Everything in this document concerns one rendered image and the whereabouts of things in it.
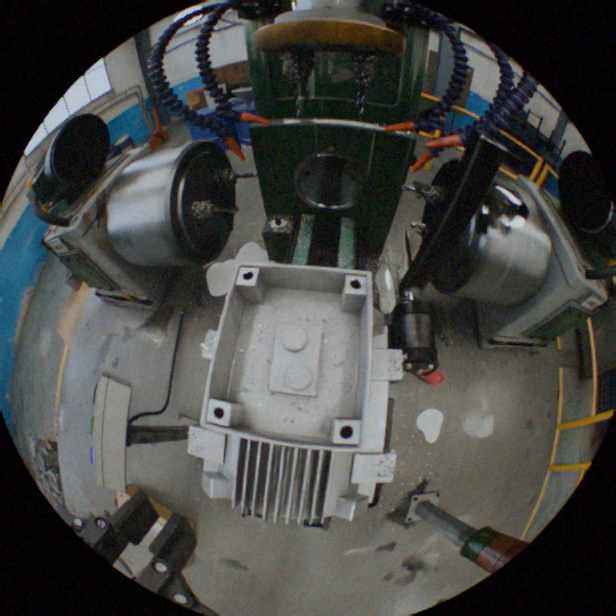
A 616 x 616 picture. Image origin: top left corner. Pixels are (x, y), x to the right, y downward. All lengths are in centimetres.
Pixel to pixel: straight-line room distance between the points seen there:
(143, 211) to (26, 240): 523
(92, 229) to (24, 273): 509
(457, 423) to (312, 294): 49
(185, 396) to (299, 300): 43
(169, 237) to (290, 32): 31
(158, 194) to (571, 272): 66
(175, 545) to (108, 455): 22
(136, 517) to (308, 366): 16
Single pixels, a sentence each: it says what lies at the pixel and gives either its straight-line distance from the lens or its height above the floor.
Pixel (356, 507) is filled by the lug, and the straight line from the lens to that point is 21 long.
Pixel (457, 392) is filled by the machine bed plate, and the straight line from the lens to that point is 59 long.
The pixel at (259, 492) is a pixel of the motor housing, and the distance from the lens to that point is 20.
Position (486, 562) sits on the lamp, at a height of 110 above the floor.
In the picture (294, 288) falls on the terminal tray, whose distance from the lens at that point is 19.
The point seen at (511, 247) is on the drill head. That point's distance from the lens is 36.
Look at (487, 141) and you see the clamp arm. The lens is 20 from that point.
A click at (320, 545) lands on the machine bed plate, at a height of 80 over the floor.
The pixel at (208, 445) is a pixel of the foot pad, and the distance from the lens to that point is 23.
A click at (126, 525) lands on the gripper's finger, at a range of 16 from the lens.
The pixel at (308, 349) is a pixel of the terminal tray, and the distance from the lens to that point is 16.
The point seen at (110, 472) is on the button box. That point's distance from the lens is 36.
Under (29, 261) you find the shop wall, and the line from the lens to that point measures 557.
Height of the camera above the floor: 128
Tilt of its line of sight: 65 degrees down
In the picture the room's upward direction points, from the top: 4 degrees counter-clockwise
